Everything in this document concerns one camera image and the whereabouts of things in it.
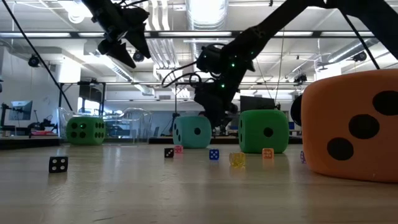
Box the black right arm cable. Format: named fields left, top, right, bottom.
left=341, top=8, right=381, bottom=70

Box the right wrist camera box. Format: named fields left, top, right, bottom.
left=194, top=82, right=219, bottom=108

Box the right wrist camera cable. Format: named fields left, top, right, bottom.
left=160, top=60, right=203, bottom=88

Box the small yellow die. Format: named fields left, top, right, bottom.
left=229, top=151, right=246, bottom=167

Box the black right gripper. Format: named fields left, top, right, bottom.
left=203, top=73, right=242, bottom=130

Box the black monitor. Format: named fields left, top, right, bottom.
left=239, top=95, right=277, bottom=113

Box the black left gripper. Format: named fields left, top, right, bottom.
left=82, top=0, right=152, bottom=70

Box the white cylindrical camera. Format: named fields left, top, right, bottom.
left=290, top=95, right=304, bottom=127

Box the slim silver ventilation duct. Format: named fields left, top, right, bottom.
left=326, top=37, right=382, bottom=65

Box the overhead frame beam with lights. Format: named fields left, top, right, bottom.
left=0, top=30, right=398, bottom=39

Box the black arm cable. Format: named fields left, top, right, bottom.
left=341, top=8, right=381, bottom=70
left=1, top=0, right=74, bottom=112

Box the large green foam die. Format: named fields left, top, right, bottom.
left=65, top=116, right=106, bottom=146
left=238, top=109, right=290, bottom=154

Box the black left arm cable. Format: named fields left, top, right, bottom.
left=1, top=0, right=74, bottom=112

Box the large silver ventilation duct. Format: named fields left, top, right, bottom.
left=185, top=0, right=229, bottom=30

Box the clear plastic bin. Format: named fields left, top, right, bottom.
left=57, top=106, right=154, bottom=146

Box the large orange foam die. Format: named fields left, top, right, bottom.
left=300, top=68, right=398, bottom=184

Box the large teal foam die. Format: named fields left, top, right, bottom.
left=172, top=115, right=213, bottom=149

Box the grey-screen monitor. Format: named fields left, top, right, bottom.
left=8, top=100, right=34, bottom=121

